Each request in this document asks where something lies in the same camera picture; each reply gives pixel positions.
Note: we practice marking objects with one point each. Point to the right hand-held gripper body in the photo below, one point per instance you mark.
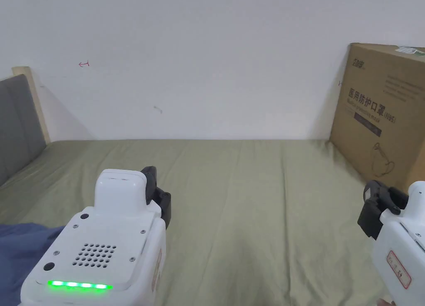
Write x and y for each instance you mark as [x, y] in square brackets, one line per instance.
[401, 253]

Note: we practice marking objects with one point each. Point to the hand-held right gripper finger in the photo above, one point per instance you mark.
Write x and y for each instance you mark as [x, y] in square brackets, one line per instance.
[382, 196]

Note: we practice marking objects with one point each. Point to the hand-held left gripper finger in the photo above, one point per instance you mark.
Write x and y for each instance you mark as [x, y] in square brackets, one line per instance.
[151, 184]

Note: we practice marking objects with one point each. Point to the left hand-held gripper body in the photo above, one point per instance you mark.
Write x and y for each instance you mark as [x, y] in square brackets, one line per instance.
[99, 239]

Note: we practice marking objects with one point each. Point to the person's right hand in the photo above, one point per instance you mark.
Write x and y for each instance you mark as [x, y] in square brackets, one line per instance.
[385, 302]

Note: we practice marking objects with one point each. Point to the dark blue garment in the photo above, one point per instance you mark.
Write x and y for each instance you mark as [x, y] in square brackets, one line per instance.
[23, 253]

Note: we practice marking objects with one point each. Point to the brown cardboard carton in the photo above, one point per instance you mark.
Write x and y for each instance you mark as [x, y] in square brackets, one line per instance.
[382, 113]

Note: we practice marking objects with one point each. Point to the bed with pale green sheet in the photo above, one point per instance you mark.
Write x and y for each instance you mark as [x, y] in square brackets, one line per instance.
[249, 203]

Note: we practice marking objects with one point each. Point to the grey padded headboard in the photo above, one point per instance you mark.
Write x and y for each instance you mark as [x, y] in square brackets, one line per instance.
[16, 126]

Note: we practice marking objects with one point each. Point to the light wooden board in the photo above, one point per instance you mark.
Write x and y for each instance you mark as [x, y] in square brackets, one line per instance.
[35, 93]

